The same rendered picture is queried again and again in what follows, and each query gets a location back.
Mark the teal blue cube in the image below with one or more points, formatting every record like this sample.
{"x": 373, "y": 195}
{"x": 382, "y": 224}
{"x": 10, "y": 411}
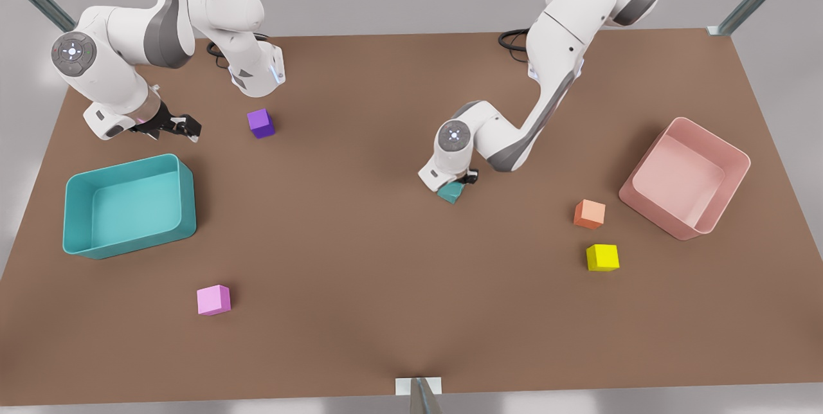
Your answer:
{"x": 451, "y": 193}

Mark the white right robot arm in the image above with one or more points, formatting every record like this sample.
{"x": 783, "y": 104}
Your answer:
{"x": 128, "y": 22}

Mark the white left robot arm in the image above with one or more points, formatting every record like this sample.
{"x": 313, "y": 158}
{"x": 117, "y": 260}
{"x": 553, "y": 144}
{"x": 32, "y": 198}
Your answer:
{"x": 553, "y": 41}

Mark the purple cube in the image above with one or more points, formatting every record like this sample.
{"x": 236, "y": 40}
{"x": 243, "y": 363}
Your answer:
{"x": 261, "y": 123}

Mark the teal rectangular bin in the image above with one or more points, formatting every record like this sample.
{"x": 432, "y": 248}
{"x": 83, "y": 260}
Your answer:
{"x": 128, "y": 205}

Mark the orange cube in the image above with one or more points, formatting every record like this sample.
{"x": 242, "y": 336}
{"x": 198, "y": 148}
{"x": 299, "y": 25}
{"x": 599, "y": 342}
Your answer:
{"x": 589, "y": 214}

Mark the yellow cube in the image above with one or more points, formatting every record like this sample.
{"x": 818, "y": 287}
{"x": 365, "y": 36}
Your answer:
{"x": 602, "y": 257}

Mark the pink cube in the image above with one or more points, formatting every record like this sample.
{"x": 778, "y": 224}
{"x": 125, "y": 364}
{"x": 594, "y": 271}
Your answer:
{"x": 213, "y": 300}

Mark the pink rectangular bin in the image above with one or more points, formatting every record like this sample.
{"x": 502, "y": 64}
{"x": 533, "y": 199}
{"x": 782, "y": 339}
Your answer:
{"x": 685, "y": 177}

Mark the silver post foot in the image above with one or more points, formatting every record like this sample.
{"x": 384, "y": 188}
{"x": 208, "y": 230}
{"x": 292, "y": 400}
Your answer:
{"x": 712, "y": 31}
{"x": 402, "y": 386}

